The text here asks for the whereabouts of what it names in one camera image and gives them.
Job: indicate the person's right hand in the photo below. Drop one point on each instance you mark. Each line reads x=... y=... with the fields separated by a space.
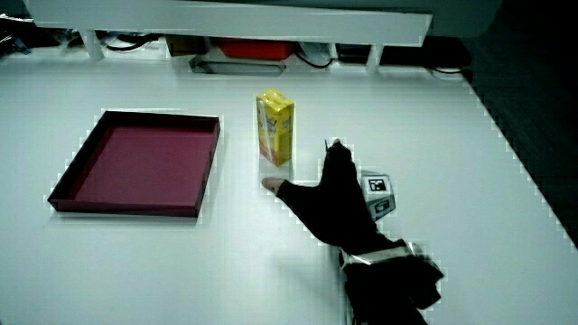
x=336 y=207

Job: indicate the yellow ice redtea carton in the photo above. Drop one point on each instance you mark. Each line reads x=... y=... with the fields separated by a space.
x=275 y=128

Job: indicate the person's right forearm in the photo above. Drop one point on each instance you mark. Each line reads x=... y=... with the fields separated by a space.
x=384 y=293

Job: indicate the white rounded object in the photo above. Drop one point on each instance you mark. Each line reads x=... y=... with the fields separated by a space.
x=316 y=52

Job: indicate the black box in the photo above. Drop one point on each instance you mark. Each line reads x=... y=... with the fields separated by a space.
x=406 y=55

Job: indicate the grey flat device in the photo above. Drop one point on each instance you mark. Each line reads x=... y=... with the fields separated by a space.
x=239 y=67

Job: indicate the orange box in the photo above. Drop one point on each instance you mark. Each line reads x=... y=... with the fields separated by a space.
x=255 y=49

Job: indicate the maroon shallow tray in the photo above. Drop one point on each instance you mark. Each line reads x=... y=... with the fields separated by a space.
x=144 y=167

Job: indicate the white raised shelf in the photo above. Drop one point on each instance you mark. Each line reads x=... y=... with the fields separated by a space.
x=235 y=21

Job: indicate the brown cardboard box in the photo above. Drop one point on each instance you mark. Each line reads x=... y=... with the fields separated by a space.
x=185 y=45

